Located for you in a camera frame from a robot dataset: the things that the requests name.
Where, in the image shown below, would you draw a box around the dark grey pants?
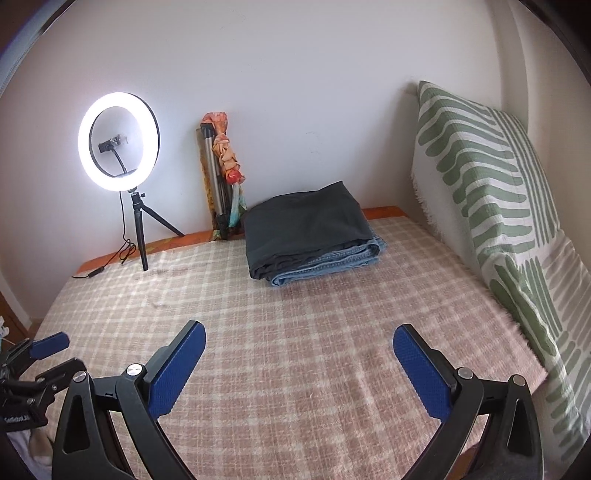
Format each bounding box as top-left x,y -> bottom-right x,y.
243,181 -> 374,280

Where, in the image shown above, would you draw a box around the black ring light tripod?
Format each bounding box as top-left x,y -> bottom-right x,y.
121,188 -> 185,271

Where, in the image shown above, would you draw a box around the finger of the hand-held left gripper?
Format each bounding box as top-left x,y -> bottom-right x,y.
0,331 -> 71,371
34,357 -> 89,396

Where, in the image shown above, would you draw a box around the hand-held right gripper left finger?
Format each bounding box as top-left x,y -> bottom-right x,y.
52,320 -> 208,480

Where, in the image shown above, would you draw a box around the green striped white cushion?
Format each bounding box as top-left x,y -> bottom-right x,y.
410,80 -> 561,296
488,230 -> 591,464

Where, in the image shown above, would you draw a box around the folded blue jeans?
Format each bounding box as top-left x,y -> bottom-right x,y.
270,237 -> 389,288

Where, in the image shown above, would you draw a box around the orange wooden bed frame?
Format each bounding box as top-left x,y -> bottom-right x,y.
71,205 -> 411,278

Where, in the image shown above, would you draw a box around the black phone holder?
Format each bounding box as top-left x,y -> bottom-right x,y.
98,133 -> 138,177

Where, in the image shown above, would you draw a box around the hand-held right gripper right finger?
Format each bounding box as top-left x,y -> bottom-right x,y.
392,324 -> 544,480

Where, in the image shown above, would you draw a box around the folded silver tripod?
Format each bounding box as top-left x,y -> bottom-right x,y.
198,122 -> 232,241

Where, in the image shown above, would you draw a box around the white ring light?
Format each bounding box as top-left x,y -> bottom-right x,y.
78,91 -> 161,191

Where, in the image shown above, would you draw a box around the pink checked blanket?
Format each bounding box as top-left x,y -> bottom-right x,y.
28,217 -> 549,480

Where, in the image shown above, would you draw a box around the black ring light cable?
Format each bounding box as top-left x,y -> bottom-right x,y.
71,191 -> 138,279

